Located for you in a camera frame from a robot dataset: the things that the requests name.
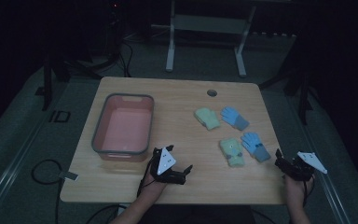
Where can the plain blue glove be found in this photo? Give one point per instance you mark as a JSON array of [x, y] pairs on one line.
[[233, 117]]

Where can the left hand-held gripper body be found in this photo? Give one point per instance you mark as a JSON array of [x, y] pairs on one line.
[[166, 165]]

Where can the person's left hand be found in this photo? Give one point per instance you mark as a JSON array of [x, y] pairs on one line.
[[153, 186]]

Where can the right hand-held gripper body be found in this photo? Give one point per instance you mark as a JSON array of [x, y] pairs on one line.
[[301, 165]]

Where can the white metal stand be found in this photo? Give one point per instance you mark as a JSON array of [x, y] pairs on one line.
[[209, 25]]

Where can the pink plastic bin grey rim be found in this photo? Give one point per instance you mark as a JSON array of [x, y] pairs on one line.
[[126, 130]]

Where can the grey table edge clip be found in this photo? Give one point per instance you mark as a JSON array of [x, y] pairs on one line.
[[68, 175]]

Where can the green mitten with grey decoration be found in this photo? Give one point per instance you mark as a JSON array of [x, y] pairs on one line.
[[232, 152]]

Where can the blue glove with dark decoration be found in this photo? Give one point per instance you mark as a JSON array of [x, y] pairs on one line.
[[254, 146]]

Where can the person's right hand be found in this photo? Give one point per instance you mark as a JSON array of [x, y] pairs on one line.
[[296, 189]]

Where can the person's dark clothing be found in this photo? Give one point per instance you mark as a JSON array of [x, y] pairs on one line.
[[199, 215]]

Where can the black tripod stand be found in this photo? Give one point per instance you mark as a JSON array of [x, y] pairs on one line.
[[303, 93], [48, 81]]

